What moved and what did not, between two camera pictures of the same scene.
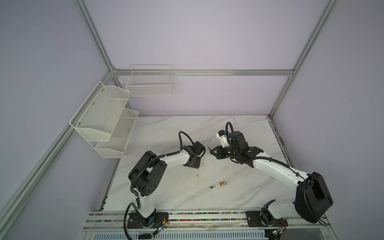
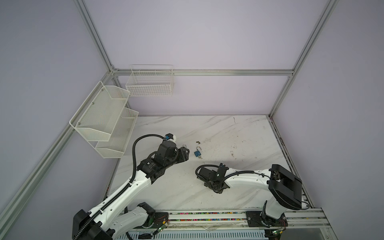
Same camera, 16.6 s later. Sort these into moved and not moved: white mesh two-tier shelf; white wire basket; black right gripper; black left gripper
Moved: black right gripper; black left gripper
Not moved: white wire basket; white mesh two-tier shelf
